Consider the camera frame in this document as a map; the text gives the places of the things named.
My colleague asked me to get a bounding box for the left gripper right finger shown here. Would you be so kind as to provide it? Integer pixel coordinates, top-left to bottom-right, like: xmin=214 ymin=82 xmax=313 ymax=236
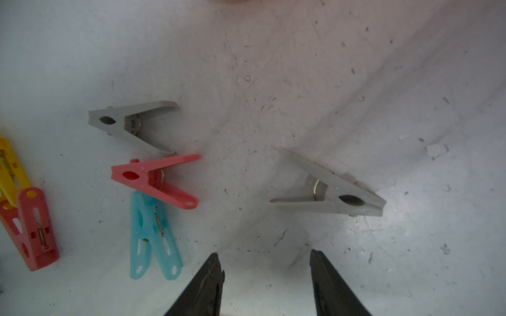
xmin=310 ymin=249 xmax=372 ymax=316

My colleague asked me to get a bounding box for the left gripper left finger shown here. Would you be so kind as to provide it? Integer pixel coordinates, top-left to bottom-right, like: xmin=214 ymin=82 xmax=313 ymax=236
xmin=164 ymin=253 xmax=225 ymax=316

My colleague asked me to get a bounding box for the grey clothespin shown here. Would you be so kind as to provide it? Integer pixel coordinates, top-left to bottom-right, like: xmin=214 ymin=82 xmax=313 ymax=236
xmin=88 ymin=101 xmax=179 ymax=156
xmin=270 ymin=150 xmax=387 ymax=217

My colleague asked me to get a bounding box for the red clothespin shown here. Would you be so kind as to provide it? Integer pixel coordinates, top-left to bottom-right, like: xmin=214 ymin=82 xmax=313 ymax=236
xmin=111 ymin=154 xmax=200 ymax=209
xmin=1 ymin=187 xmax=59 ymax=271

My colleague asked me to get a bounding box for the teal clothespin centre left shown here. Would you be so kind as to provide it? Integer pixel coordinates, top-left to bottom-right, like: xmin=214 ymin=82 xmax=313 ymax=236
xmin=130 ymin=191 xmax=183 ymax=280

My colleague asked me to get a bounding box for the yellow clothespin middle left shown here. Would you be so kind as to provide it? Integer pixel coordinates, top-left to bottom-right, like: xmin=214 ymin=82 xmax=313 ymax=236
xmin=1 ymin=138 xmax=32 ymax=208

